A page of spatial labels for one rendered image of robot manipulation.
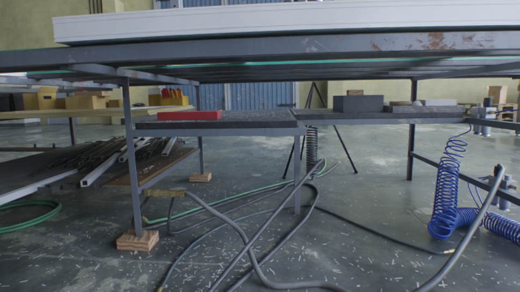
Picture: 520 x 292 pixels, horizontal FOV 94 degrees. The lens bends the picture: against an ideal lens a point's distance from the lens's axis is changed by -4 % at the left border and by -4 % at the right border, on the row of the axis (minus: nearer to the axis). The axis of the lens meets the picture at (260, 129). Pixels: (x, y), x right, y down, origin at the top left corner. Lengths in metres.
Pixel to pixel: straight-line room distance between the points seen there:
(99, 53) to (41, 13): 9.64
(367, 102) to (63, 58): 1.40
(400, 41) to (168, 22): 0.62
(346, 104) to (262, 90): 5.75
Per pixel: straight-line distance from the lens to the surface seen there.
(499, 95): 8.00
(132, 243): 1.40
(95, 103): 2.07
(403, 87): 7.99
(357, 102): 1.57
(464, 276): 1.34
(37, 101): 2.46
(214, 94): 7.41
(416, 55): 1.09
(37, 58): 1.03
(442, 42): 0.84
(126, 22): 0.84
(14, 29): 11.13
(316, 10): 0.74
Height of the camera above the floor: 0.69
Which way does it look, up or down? 7 degrees down
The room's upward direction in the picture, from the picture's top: 1 degrees counter-clockwise
